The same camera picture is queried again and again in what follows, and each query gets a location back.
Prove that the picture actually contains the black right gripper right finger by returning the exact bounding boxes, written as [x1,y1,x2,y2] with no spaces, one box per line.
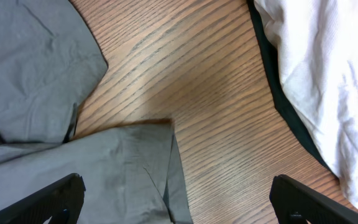
[269,175,358,224]

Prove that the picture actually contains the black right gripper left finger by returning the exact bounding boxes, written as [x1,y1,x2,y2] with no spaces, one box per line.
[0,173,86,224]

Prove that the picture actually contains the grey shorts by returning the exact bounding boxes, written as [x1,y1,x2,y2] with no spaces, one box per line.
[0,0,192,223]

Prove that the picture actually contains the black garment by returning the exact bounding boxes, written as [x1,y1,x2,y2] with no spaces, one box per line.
[246,0,331,170]

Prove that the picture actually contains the pale pink garment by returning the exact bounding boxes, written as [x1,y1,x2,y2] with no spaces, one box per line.
[255,0,358,209]

